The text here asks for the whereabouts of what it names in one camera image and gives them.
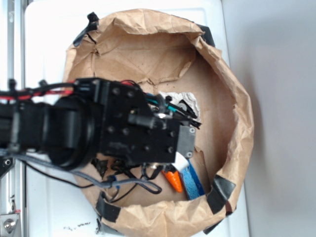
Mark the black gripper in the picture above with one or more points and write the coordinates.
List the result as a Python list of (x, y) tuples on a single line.
[(140, 128)]

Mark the orange plastic toy carrot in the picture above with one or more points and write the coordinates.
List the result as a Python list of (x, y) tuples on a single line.
[(174, 180)]

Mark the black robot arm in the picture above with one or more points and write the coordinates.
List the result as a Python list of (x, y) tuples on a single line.
[(74, 122)]

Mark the crumpled white paper towel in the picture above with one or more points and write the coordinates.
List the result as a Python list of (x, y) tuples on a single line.
[(187, 96)]

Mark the blue sponge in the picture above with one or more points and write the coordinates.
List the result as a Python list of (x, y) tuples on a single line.
[(191, 182)]

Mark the brown paper bag bin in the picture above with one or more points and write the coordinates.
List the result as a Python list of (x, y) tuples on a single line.
[(166, 53)]

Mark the white plastic tray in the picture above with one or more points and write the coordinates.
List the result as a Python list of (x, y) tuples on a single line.
[(56, 209)]

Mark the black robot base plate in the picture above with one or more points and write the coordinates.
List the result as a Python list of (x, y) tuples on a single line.
[(6, 162)]

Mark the aluminium frame rail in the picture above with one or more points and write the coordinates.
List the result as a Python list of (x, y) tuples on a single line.
[(12, 185)]

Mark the metal corner bracket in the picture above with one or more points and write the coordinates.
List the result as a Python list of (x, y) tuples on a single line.
[(8, 224)]

